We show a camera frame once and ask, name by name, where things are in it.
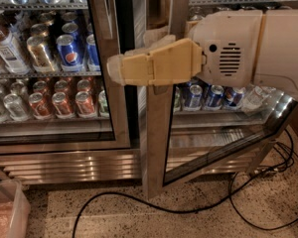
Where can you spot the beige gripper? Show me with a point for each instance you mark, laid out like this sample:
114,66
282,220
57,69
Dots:
228,45

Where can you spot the glass fridge door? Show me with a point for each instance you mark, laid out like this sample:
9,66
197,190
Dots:
165,124
38,113

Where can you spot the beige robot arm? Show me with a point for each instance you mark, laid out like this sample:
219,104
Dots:
276,59

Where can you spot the steel fridge base grille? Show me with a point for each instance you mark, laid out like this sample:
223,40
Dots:
182,165

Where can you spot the blue soda can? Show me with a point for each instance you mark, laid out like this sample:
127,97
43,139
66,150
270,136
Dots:
193,98

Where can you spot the clear water bottle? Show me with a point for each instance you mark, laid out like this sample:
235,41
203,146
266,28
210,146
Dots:
255,97

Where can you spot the blue pepsi can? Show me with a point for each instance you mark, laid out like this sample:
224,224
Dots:
70,52

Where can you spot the red soda can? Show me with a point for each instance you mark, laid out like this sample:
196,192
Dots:
85,105

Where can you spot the gold soda can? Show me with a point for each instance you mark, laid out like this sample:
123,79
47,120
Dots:
42,57

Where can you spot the brown tea bottle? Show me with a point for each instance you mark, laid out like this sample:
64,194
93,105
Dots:
12,53

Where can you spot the clear plastic bin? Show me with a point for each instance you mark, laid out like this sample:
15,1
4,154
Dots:
14,210

